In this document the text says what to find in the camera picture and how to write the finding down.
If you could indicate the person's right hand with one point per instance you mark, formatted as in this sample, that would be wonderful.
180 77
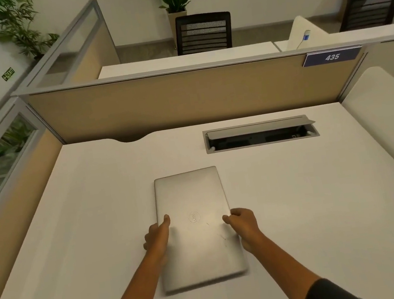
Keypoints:
246 226

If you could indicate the person's left hand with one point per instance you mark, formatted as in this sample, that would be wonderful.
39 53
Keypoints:
157 241

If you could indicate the person's left thumb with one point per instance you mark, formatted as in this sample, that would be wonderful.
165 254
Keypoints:
165 222

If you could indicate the person's right thumb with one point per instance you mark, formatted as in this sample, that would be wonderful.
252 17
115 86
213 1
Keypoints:
229 220

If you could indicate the silver laptop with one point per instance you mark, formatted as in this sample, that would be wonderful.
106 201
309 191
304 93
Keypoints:
197 228

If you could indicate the person's right forearm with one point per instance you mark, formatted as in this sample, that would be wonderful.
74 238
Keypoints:
294 272

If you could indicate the person's left forearm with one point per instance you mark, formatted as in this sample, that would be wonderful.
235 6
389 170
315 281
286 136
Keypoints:
130 296

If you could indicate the beige cubicle partition panel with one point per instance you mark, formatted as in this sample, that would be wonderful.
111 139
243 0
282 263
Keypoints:
193 95

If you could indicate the glass cubicle side partition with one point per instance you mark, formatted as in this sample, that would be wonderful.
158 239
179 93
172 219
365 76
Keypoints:
69 48
5 189

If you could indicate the white desk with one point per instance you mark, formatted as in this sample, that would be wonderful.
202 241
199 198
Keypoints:
188 60

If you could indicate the white curved desk divider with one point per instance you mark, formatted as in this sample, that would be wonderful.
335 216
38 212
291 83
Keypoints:
304 31
386 121

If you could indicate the black mesh office chair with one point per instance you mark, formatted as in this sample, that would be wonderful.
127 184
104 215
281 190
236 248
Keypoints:
370 8
203 32

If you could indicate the blue desk number sign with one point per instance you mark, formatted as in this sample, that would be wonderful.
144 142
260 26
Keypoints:
332 56

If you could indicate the white blue tag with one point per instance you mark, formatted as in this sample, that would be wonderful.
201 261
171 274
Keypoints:
307 34

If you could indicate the green exit sign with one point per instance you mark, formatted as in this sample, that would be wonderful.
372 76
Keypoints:
8 73

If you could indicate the tall leafy green plant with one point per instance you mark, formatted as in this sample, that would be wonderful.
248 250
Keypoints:
19 28

